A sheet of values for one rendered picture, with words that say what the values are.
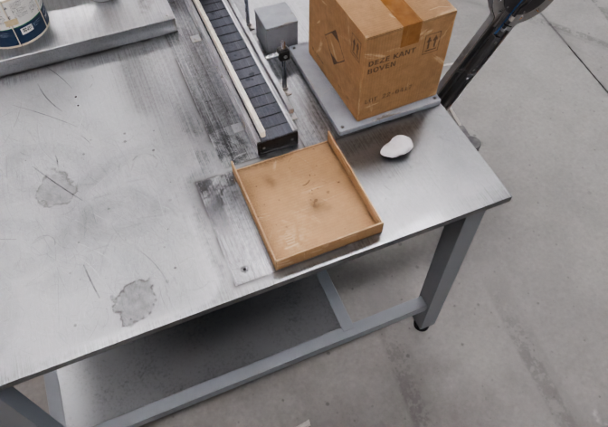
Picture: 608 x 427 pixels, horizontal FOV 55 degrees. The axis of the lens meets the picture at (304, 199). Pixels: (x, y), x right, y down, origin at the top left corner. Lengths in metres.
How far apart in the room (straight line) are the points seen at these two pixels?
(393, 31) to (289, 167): 0.40
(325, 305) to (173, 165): 0.73
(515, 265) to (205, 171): 1.35
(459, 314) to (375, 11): 1.21
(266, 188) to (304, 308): 0.62
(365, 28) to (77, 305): 0.87
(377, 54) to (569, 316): 1.33
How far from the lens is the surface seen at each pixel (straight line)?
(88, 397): 1.92
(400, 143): 1.47
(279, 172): 1.43
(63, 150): 1.60
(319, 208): 1.36
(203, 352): 1.88
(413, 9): 1.43
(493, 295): 2.29
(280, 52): 1.53
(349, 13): 1.40
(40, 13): 1.86
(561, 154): 2.79
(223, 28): 1.76
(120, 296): 1.31
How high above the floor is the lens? 1.96
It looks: 54 degrees down
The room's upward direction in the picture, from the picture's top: straight up
